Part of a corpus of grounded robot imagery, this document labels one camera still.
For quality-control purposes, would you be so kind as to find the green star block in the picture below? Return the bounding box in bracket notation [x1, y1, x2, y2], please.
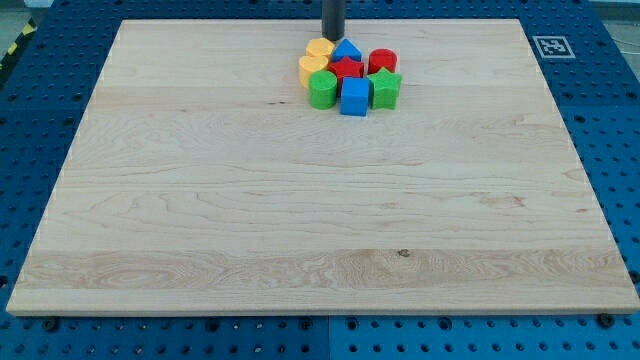
[367, 67, 402, 110]

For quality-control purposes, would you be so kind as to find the red star block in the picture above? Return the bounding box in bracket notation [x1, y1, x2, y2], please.
[328, 57, 364, 95]

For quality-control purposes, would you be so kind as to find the blue cube block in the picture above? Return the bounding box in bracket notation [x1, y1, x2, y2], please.
[340, 77, 370, 117]

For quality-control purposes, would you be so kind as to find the green cylinder block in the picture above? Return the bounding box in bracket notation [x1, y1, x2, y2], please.
[309, 70, 337, 110]

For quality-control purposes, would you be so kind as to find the yellow heart block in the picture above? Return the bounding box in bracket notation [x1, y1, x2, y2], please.
[298, 55, 329, 89]

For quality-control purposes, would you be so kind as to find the light wooden board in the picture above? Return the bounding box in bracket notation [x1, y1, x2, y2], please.
[7, 19, 639, 317]

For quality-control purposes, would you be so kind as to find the yellow hexagon block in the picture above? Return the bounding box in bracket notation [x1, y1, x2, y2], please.
[305, 37, 335, 59]

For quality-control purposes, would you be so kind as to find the blue triangle block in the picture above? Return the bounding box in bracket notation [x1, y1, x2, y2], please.
[331, 38, 362, 62]

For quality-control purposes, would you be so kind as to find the red cylinder block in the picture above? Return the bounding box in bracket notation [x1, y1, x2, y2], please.
[368, 48, 398, 74]

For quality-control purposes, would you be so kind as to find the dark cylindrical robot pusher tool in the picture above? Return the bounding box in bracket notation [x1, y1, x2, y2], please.
[321, 0, 346, 41]

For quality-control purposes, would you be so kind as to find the white fiducial marker tag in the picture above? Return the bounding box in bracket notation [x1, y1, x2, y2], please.
[533, 35, 575, 59]

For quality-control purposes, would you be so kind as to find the black bolt front left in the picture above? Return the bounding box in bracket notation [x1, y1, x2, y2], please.
[41, 317, 59, 332]

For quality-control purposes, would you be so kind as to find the black bolt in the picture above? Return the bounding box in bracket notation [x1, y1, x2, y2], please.
[597, 313, 615, 329]
[41, 317, 59, 332]

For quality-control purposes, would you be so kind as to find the black bolt front right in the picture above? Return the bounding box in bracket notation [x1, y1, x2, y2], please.
[597, 313, 615, 329]

